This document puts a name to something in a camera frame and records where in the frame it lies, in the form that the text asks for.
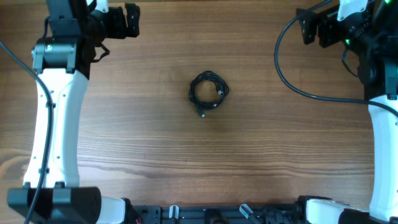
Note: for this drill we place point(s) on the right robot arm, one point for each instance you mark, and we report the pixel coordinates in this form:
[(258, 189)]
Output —
[(371, 34)]

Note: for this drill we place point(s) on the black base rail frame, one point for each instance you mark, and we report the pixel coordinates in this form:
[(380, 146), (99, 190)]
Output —
[(243, 214)]

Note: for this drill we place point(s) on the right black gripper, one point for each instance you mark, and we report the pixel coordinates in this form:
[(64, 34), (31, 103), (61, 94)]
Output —
[(310, 26)]

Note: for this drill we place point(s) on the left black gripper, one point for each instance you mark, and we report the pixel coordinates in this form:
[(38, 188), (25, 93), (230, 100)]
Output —
[(117, 14)]

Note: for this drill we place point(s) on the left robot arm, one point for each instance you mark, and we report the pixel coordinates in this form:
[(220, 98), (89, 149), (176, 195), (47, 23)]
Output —
[(62, 58)]

